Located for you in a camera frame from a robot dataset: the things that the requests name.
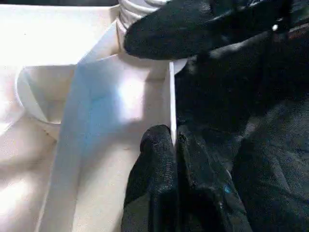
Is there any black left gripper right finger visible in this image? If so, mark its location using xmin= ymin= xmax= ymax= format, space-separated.
xmin=176 ymin=125 xmax=252 ymax=232

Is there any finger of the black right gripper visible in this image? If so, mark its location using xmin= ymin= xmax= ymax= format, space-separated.
xmin=123 ymin=0 xmax=278 ymax=61

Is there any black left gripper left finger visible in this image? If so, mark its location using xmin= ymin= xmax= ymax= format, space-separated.
xmin=120 ymin=124 xmax=181 ymax=232

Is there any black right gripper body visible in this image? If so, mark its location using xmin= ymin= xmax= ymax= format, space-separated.
xmin=277 ymin=0 xmax=309 ymax=29

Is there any white plastic table leg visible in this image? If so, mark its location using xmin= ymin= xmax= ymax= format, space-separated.
xmin=118 ymin=0 xmax=169 ymax=31

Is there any white plastic table top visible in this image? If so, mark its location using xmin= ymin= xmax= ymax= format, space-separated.
xmin=0 ymin=0 xmax=189 ymax=232

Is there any black plastic mat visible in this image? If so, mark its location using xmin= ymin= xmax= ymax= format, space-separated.
xmin=173 ymin=21 xmax=309 ymax=232

